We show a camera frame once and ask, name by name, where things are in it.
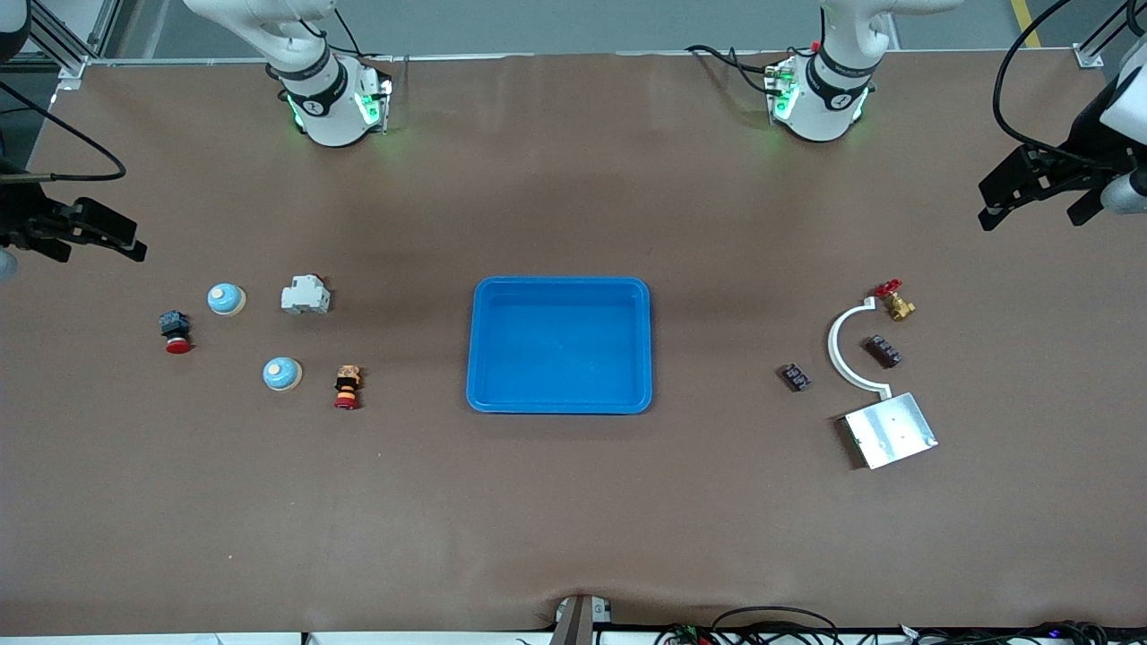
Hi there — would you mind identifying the black left base cable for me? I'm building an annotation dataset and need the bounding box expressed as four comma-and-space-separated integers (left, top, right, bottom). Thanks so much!
686, 43, 794, 96

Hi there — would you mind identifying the black base cable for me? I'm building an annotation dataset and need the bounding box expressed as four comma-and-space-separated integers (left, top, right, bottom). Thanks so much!
333, 7, 395, 64
686, 43, 794, 96

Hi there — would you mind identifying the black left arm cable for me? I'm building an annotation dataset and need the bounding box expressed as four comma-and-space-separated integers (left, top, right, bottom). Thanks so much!
991, 0, 1147, 173

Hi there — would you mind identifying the silver metal plate box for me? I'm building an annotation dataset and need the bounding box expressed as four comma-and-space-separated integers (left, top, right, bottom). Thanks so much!
842, 391, 939, 470

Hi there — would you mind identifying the brown table mat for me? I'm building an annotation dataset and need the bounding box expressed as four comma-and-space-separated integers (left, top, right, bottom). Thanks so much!
0, 52, 1147, 637

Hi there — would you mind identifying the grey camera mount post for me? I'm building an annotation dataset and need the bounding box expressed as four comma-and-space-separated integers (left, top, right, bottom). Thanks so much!
549, 594, 615, 645

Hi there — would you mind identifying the white curved plastic bracket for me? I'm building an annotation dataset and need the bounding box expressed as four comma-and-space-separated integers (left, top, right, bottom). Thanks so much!
827, 300, 893, 400

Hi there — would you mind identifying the aluminium frame profile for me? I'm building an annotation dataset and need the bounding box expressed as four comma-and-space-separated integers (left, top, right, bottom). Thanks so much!
1074, 0, 1141, 69
22, 0, 122, 90

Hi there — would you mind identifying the red push button blue body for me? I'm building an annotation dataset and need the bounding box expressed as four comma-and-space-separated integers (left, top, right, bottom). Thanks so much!
159, 310, 194, 355

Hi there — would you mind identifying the black right base cable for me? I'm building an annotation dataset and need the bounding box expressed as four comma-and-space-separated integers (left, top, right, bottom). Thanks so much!
333, 7, 395, 64

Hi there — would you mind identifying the brass valve red handle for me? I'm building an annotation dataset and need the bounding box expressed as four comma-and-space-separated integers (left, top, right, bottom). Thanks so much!
875, 279, 917, 323

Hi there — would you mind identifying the black cable bundle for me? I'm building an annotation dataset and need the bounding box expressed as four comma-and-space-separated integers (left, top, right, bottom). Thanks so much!
654, 606, 1147, 645

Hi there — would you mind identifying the blue plastic tray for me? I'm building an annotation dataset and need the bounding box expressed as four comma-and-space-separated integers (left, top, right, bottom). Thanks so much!
466, 276, 653, 415

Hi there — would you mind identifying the white circuit breaker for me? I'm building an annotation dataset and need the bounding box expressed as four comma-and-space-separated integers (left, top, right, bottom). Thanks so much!
280, 274, 332, 315

